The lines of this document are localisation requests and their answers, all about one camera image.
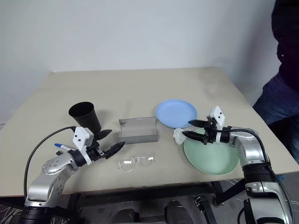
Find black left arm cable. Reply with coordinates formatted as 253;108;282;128
24;126;77;199

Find small dark rounded shape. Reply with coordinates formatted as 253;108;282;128
112;208;141;224

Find black plastic cup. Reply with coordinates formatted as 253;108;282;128
68;101;102;133

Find blue plate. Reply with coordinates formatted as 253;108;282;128
156;99;198;129

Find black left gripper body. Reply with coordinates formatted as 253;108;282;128
85;134;106;163

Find grey glasses case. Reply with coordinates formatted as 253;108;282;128
117;116;159;146

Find clear-framed glasses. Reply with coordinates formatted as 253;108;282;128
116;153;156;172

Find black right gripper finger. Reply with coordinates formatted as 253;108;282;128
181;131;206;144
188;119;207;128

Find black metal table frame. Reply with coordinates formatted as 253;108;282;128
63;179;246;224

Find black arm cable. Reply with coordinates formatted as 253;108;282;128
219;127;294;224
24;126;77;199

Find white tissue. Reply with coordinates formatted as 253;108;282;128
172;127;187;146

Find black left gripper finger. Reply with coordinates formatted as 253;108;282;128
94;129;112;141
103;141;126;160

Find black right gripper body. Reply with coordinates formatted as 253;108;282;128
201;117;218;146

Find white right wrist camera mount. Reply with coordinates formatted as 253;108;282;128
206;105;227;144

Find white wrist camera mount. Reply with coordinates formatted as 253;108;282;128
206;105;227;144
72;126;94;151

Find green plate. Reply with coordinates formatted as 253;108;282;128
183;128;239;175

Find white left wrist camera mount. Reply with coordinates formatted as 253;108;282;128
72;126;94;151

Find person in dark clothes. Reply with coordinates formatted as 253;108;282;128
253;0;299;164

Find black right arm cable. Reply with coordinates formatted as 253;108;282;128
219;127;294;224

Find large dark rounded shape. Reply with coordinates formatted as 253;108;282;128
164;200;199;224

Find blue-capped white marker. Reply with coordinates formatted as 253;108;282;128
54;143;77;152

